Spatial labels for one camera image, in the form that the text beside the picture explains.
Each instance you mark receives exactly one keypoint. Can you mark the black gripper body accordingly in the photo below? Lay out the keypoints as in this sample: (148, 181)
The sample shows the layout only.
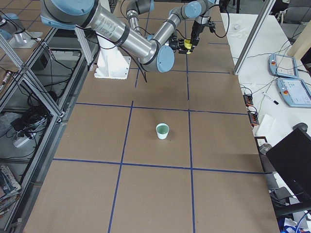
(196, 31)
(175, 44)

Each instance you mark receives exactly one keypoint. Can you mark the yellow plastic cup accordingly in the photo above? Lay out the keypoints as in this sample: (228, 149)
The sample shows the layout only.
(188, 46)

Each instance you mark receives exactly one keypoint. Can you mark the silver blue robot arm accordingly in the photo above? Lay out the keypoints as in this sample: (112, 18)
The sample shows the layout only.
(153, 54)
(166, 33)

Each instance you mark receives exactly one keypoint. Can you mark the light green plastic cup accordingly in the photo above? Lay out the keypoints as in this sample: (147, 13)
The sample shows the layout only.
(162, 131)

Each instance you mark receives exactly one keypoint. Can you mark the clear plastic bag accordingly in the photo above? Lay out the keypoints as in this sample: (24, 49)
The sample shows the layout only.
(238, 30)

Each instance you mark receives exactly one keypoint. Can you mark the orange black connector board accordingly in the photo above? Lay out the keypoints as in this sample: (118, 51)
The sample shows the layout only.
(248, 100)

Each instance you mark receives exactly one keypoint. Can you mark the upper blue teach pendant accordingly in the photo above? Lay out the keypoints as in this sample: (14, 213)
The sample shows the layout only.
(283, 66)

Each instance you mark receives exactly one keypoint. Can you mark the blue teach pendant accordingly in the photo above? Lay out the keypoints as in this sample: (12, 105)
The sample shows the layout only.
(294, 92)
(283, 66)

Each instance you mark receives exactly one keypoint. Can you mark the black white marker pen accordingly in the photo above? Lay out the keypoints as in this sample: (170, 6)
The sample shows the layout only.
(270, 98)

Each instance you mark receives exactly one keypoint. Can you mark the lower blue teach pendant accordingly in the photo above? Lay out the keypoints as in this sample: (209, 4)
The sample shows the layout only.
(294, 92)

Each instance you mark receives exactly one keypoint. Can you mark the white paper sheet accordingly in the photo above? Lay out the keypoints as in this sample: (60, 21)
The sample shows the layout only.
(266, 125)

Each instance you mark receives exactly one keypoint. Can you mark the black monitor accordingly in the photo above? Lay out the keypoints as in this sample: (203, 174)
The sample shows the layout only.
(291, 158)

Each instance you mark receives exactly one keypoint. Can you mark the white power strip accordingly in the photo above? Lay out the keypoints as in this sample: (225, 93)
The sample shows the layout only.
(20, 141)

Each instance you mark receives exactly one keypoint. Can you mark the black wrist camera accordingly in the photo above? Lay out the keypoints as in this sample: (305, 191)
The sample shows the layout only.
(211, 25)

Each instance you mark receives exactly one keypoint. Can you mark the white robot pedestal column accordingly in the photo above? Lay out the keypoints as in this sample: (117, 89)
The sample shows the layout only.
(111, 63)

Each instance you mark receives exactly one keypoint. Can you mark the aluminium frame post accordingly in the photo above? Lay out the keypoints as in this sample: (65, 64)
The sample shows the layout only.
(268, 4)

